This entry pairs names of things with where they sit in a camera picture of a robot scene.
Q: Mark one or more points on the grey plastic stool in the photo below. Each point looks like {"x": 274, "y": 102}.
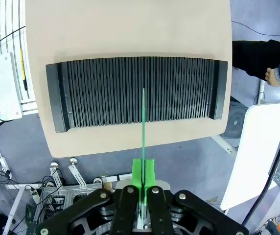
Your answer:
{"x": 236, "y": 120}

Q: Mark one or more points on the person in navy jacket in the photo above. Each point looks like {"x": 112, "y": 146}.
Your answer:
{"x": 252, "y": 56}

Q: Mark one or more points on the person left hand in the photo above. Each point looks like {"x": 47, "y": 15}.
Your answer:
{"x": 272, "y": 77}

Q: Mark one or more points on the green perforated circuit board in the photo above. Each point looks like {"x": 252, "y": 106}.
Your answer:
{"x": 143, "y": 127}

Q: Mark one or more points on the black slotted PCB rack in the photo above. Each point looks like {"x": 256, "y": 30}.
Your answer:
{"x": 105, "y": 93}

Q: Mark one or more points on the aluminium profile frame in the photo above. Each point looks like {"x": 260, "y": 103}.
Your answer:
{"x": 76, "y": 191}

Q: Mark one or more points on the white control box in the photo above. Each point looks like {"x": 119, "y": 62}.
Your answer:
{"x": 3, "y": 85}

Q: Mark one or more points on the white side table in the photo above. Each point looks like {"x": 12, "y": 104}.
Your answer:
{"x": 252, "y": 147}

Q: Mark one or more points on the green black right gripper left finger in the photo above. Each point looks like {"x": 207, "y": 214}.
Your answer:
{"x": 137, "y": 176}

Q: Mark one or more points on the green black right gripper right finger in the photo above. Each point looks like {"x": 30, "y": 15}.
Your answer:
{"x": 149, "y": 173}

